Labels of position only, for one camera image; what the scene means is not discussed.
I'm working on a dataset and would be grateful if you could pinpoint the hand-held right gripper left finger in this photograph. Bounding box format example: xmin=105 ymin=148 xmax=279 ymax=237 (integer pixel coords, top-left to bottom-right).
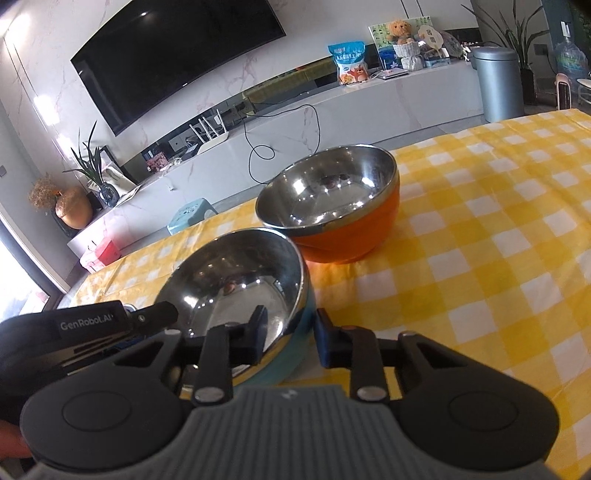
xmin=108 ymin=305 xmax=269 ymax=408

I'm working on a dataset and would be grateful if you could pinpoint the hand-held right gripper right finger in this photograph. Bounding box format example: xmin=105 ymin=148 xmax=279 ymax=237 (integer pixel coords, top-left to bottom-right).
xmin=313 ymin=307 xmax=462 ymax=404

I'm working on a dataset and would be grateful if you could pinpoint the blue steel bowl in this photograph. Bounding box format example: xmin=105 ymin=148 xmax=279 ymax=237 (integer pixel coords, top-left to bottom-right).
xmin=150 ymin=228 xmax=317 ymax=387

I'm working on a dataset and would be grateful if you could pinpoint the person's left hand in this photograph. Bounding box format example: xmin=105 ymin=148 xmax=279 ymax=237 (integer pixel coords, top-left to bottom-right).
xmin=0 ymin=408 xmax=34 ymax=459

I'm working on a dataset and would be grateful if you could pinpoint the pink storage box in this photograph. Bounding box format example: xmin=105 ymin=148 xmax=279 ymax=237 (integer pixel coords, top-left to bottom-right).
xmin=79 ymin=237 xmax=122 ymax=274

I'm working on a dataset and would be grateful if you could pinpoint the light blue stool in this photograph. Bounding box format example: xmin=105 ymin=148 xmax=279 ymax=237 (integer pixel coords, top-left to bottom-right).
xmin=167 ymin=197 xmax=218 ymax=236

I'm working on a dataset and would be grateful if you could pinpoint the orange steel bowl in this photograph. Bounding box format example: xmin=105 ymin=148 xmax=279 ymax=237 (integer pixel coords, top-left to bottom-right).
xmin=255 ymin=144 xmax=400 ymax=265

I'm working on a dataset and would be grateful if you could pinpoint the copper vase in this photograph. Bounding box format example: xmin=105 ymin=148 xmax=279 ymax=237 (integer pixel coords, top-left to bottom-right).
xmin=55 ymin=186 xmax=93 ymax=230

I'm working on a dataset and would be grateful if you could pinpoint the glass vase with plant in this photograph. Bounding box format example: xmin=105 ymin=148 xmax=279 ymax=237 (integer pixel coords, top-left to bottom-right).
xmin=64 ymin=120 xmax=122 ymax=208

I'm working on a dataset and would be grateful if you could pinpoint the dried flower bunch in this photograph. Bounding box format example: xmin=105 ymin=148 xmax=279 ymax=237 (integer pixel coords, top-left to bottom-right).
xmin=28 ymin=174 xmax=64 ymax=211

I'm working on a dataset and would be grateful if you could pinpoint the black framed white picture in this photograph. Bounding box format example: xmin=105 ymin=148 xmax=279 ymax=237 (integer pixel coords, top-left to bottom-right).
xmin=99 ymin=145 xmax=140 ymax=195

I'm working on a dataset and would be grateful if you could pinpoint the yellow checkered tablecloth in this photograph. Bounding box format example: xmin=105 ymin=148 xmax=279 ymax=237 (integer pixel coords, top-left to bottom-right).
xmin=55 ymin=108 xmax=591 ymax=464

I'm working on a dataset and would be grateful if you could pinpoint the white router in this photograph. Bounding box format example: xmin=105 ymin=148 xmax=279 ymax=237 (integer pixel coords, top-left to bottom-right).
xmin=189 ymin=111 xmax=230 ymax=156

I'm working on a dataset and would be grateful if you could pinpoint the white marble tv cabinet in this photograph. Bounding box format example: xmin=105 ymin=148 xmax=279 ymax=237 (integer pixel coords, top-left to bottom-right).
xmin=67 ymin=59 xmax=486 ymax=278

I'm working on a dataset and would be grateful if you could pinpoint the blue pet food bag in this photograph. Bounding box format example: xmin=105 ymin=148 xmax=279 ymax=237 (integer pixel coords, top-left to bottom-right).
xmin=327 ymin=40 xmax=370 ymax=86

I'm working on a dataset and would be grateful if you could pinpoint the grey trash can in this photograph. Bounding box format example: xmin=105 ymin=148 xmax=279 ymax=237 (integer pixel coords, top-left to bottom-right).
xmin=469 ymin=45 xmax=525 ymax=123

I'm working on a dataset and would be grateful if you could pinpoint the teddy bear in basket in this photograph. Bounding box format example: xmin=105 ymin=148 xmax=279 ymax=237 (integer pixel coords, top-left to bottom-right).
xmin=368 ymin=16 xmax=433 ymax=71

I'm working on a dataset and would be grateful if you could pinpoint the brown teddy bear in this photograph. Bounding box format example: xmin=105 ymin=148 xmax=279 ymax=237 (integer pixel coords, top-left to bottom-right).
xmin=385 ymin=19 xmax=414 ymax=45

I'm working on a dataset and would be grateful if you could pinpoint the clear round fan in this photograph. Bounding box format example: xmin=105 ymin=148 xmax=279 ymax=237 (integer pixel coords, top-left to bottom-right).
xmin=438 ymin=30 xmax=463 ymax=59

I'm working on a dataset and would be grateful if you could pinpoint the white hand fan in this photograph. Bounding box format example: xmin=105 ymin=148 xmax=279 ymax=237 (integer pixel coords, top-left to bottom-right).
xmin=417 ymin=23 xmax=447 ymax=49

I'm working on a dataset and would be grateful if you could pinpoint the small white heater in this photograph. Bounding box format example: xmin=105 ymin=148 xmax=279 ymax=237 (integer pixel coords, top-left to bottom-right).
xmin=553 ymin=72 xmax=574 ymax=111

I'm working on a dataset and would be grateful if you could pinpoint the tall potted plant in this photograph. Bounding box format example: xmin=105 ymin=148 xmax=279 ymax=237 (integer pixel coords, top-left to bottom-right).
xmin=475 ymin=0 xmax=551 ymax=108

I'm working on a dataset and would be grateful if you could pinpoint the blue water bottle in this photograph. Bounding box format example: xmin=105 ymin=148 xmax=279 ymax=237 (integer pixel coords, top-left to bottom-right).
xmin=551 ymin=20 xmax=590 ymax=89

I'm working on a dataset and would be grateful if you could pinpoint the black cable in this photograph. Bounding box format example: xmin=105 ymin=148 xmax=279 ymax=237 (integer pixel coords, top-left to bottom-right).
xmin=243 ymin=103 xmax=320 ymax=188

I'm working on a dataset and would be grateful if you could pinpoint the black wall television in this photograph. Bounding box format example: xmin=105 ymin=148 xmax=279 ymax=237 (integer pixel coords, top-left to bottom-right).
xmin=70 ymin=0 xmax=287 ymax=136

